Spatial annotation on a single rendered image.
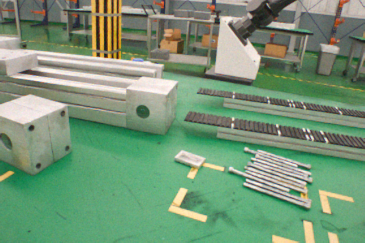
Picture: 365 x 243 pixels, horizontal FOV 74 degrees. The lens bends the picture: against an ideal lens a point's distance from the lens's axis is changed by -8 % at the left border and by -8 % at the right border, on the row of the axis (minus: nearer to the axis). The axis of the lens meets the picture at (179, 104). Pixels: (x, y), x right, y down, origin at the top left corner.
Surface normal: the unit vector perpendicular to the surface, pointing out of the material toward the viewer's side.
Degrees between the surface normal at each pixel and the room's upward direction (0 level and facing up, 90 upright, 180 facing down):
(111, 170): 0
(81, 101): 90
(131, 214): 0
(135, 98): 90
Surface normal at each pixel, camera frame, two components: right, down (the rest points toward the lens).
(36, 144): 0.92, 0.21
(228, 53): -0.35, 0.32
